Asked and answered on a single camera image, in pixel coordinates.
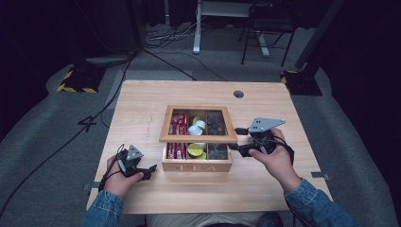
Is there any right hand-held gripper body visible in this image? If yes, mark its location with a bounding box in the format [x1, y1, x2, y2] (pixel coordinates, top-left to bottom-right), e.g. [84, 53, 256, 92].
[248, 117, 287, 149]

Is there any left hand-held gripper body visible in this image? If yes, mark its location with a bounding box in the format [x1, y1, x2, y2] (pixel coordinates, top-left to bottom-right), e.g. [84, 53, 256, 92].
[116, 144, 146, 179]

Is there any wooden compartment box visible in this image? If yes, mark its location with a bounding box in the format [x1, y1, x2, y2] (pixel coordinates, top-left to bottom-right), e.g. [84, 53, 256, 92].
[161, 110, 235, 173]

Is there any glass-paned wooden box lid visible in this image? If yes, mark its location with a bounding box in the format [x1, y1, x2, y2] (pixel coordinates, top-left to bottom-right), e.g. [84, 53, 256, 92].
[159, 104, 238, 145]

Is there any person's left hand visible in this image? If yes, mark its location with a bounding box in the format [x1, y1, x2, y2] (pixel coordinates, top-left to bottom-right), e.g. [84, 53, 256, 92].
[103, 155, 145, 199]

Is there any person's right hand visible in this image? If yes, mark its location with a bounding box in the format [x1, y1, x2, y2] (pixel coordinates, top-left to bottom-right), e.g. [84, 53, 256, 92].
[249, 127, 302, 194]

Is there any pile of dark tea packets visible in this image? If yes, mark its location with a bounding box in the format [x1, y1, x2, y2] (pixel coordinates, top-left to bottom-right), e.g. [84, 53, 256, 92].
[206, 113, 229, 161]

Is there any large yellow-green capsule pod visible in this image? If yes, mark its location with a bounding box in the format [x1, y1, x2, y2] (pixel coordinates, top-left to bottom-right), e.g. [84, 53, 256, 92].
[187, 143, 205, 159]

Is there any row of red sachets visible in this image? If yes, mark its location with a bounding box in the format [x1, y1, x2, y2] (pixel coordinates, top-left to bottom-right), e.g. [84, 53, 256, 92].
[166, 113, 189, 160]

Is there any hazard-striped black stand base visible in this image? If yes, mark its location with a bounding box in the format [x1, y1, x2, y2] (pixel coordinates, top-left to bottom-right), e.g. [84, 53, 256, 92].
[56, 64, 107, 95]
[280, 69, 323, 96]

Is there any person's denim jacket hem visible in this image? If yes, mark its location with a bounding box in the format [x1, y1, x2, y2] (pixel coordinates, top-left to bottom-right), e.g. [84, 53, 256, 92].
[255, 211, 284, 227]

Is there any black chair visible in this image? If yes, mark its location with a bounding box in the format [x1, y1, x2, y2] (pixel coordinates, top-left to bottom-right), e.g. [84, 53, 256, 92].
[238, 2, 298, 68]

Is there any slanted black stand pole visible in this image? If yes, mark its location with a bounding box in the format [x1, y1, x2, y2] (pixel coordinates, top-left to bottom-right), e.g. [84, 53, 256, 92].
[294, 0, 346, 71]

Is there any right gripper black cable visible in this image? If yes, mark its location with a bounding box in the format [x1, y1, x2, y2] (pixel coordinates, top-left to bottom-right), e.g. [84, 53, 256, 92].
[273, 135, 296, 166]

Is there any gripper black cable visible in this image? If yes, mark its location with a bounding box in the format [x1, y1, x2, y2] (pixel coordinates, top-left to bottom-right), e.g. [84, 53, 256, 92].
[273, 135, 296, 166]
[97, 144, 126, 194]

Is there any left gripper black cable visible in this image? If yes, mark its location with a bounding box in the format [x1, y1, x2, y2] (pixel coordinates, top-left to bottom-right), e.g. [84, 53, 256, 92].
[97, 144, 126, 194]

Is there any grey table bracket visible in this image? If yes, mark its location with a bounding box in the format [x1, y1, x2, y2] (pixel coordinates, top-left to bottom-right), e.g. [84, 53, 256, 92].
[310, 171, 331, 182]
[82, 181, 102, 193]

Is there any long black floor cable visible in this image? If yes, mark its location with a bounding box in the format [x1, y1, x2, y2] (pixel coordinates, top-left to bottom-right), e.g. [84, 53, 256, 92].
[0, 46, 142, 219]

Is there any thin black floor cable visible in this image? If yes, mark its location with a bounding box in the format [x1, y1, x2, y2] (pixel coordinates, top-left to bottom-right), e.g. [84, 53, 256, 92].
[155, 50, 229, 82]

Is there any thick black floor cable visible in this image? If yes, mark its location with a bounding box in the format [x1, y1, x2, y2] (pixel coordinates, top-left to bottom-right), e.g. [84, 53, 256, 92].
[140, 46, 197, 81]

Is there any white desk frame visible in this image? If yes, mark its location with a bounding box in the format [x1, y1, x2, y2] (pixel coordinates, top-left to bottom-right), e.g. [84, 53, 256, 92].
[192, 0, 272, 58]

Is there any bundle of floor cables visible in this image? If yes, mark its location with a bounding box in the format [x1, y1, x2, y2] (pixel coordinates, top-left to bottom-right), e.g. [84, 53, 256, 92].
[143, 22, 199, 49]

